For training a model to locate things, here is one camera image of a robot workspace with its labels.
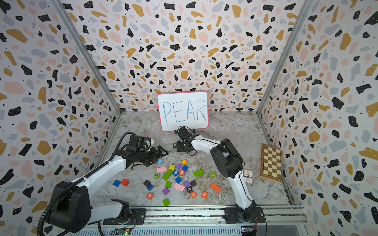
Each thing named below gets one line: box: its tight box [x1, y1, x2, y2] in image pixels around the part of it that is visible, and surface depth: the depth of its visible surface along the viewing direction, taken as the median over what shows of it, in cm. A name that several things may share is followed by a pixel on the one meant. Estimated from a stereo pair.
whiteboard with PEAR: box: [157, 91, 209, 132], surface depth 105 cm
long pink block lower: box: [173, 182, 186, 192], surface depth 85 cm
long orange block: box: [210, 182, 222, 194], surface depth 85 cm
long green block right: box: [193, 169, 205, 178], surface depth 92 cm
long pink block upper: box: [156, 166, 167, 173], surface depth 92 cm
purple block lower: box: [161, 187, 171, 196], surface depth 84 cm
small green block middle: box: [164, 181, 172, 189], surface depth 86 cm
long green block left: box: [162, 169, 173, 181], surface depth 90 cm
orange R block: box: [201, 191, 209, 199], surface depth 82 cm
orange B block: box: [145, 192, 155, 201], surface depth 81 cm
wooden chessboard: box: [258, 143, 283, 184], surface depth 92 cm
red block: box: [121, 178, 130, 187], surface depth 85 cm
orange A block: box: [189, 190, 198, 200], surface depth 82 cm
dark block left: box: [143, 179, 152, 188], surface depth 87 cm
